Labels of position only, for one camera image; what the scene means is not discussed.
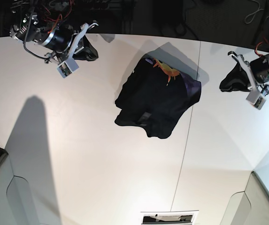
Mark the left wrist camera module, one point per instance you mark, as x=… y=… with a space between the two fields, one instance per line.
x=256 y=99

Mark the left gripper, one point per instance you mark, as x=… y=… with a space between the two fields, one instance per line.
x=259 y=68

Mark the white mount panel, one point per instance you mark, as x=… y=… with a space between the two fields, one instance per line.
x=249 y=207
x=16 y=201

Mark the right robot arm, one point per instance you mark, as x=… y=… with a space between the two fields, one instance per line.
x=49 y=30

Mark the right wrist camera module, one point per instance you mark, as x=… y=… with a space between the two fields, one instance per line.
x=67 y=67

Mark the printed paper sheet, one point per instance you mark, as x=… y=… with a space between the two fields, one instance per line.
x=169 y=218

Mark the black t-shirt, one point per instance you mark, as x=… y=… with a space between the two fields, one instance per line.
x=155 y=96

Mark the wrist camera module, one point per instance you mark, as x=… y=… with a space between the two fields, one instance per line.
x=256 y=99
x=67 y=67

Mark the left white mount panel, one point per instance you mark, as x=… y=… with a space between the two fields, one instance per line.
x=16 y=201

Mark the right white mount panel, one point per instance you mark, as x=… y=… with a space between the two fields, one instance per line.
x=249 y=207

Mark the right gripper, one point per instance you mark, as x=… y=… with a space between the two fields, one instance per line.
x=64 y=42

